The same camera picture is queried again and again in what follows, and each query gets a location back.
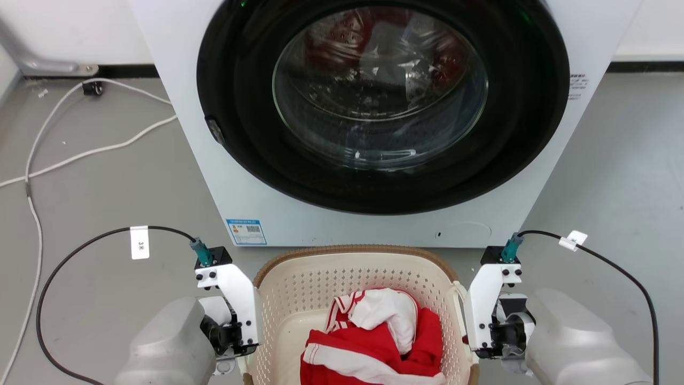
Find white tag on left cable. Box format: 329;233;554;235
130;225;150;260

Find red white clothes in drum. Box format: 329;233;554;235
304;7;477;110

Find thin grey-white hose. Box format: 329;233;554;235
0;78;173;381

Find small printed warning label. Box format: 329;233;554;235
568;73;590;101

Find thick white power cord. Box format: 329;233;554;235
0;114;178;189

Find white tag on right cable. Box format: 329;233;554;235
558;230;588;252

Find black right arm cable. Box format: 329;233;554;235
517;229;660;385

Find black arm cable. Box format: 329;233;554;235
517;229;660;385
35;225;197;385

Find white front-load washing machine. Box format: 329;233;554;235
128;0;644;249

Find white tag on cable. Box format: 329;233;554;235
130;225;150;260
558;230;588;252

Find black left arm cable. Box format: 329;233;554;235
35;225;197;385

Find cream perforated laundry basket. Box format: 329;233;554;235
243;244;481;385

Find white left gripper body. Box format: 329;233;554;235
195;263;261;359

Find red and white garment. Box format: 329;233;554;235
299;288;447;385

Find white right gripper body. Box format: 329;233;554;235
463;264;535;359

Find grey metal pipe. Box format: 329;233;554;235
0;16;100;76

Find round filter cover panel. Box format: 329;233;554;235
434;221;493;245

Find round black washer door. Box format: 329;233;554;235
197;0;570;215

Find blue energy label sticker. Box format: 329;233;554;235
226;219;267;246

